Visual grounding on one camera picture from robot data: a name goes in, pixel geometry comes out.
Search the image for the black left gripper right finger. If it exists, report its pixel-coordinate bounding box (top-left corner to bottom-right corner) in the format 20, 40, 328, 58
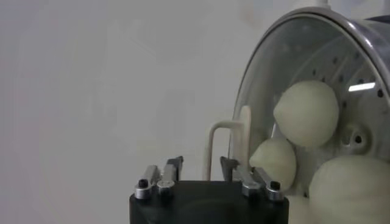
219, 156, 285, 201

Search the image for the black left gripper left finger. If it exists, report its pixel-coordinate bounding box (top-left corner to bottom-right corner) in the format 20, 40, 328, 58
134, 155, 185, 200

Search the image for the glass lid with cream handle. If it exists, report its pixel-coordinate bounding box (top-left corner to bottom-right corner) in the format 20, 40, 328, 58
202, 6, 390, 224

